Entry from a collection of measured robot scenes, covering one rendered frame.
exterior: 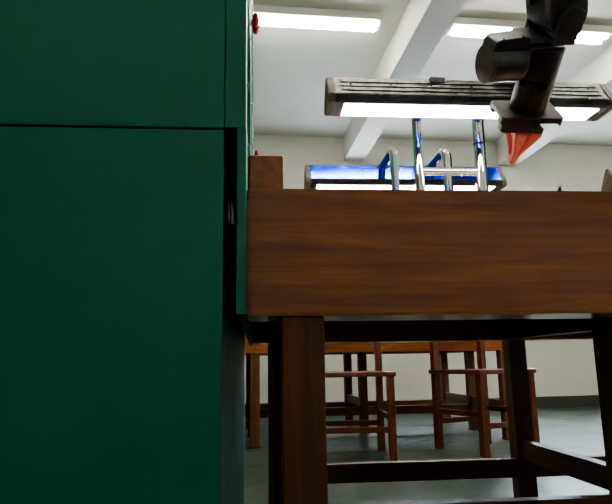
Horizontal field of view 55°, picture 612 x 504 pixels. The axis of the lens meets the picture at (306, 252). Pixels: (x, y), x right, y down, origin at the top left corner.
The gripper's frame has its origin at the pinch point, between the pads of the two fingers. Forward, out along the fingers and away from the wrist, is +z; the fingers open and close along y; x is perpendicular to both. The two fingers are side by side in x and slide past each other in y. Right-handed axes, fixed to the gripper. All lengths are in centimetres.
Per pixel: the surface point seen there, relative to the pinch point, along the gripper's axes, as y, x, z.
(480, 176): -9.4, -30.3, 22.5
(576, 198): -4.1, 15.2, -1.9
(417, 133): 5.2, -38.5, 15.6
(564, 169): -317, -479, 293
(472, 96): -1.4, -26.8, 0.8
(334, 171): 20, -66, 43
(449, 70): -127, -398, 143
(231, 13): 47, -3, -22
